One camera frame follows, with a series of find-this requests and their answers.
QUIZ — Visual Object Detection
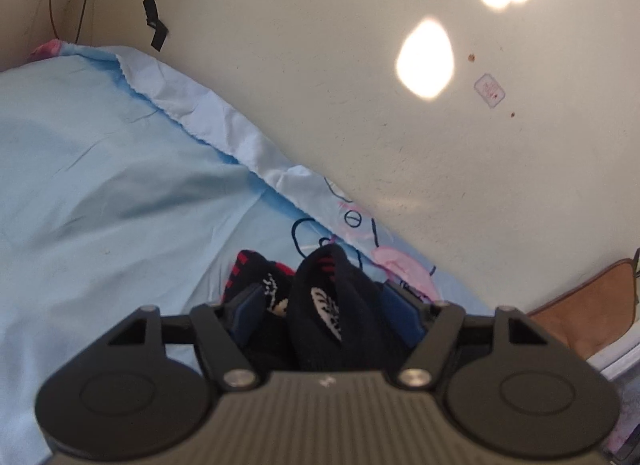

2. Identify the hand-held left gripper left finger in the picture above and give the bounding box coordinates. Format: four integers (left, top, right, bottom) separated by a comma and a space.
106, 281, 267, 391

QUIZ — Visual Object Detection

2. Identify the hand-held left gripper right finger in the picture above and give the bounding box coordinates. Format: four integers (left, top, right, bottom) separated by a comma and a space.
381, 280, 551, 391

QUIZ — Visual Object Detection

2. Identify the black patterned sock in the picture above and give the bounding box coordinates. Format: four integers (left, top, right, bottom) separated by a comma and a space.
222, 244, 417, 374

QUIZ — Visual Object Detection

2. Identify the brown bag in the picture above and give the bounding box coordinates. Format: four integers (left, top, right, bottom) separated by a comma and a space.
527, 256, 640, 361

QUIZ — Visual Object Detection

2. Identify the light blue printed bed sheet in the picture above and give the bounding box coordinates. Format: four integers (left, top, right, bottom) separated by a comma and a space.
0, 40, 496, 465

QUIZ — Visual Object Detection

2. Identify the black tape piece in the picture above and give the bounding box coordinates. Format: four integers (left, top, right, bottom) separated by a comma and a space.
142, 0, 169, 52

